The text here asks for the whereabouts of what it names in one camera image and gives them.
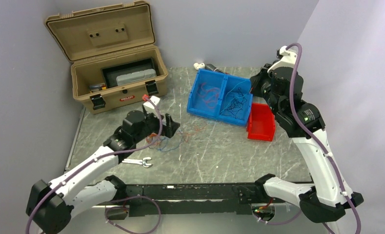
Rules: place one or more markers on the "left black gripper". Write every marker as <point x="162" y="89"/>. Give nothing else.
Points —
<point x="169" y="130"/>

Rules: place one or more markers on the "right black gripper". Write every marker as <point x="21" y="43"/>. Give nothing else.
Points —
<point x="256" y="80"/>

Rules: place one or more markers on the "red plastic bin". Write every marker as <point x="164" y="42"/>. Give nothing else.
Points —
<point x="261" y="123"/>

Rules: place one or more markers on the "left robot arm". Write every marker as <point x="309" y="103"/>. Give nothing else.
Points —
<point x="51" y="205"/>

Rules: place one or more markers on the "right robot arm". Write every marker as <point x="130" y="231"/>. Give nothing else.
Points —
<point x="328" y="198"/>

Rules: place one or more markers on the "blue double plastic bin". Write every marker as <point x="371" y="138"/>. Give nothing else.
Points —
<point x="220" y="97"/>

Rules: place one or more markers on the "silver open-end wrench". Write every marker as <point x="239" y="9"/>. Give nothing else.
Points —
<point x="143" y="162"/>

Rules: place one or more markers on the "small grey motor part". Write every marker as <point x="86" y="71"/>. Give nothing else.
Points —
<point x="211" y="67"/>

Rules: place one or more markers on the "white pipe fitting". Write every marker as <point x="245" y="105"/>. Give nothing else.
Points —
<point x="198" y="66"/>

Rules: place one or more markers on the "grey case in toolbox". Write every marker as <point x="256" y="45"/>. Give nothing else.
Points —
<point x="135" y="76"/>

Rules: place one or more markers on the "black tray in toolbox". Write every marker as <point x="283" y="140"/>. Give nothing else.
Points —
<point x="110" y="73"/>

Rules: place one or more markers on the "tan plastic toolbox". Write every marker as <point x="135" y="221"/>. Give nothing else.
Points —
<point x="97" y="38"/>

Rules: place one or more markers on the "yellow black tool in toolbox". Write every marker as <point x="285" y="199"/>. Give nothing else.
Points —
<point x="97" y="87"/>

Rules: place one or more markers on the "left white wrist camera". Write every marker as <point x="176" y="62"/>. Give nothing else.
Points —
<point x="150" y="103"/>

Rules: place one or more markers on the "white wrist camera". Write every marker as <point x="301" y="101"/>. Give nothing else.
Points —
<point x="287" y="58"/>
<point x="150" y="103"/>

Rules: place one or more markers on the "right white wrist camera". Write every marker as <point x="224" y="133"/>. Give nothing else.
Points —
<point x="287" y="58"/>

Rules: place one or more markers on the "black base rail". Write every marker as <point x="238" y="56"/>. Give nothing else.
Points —
<point x="196" y="198"/>

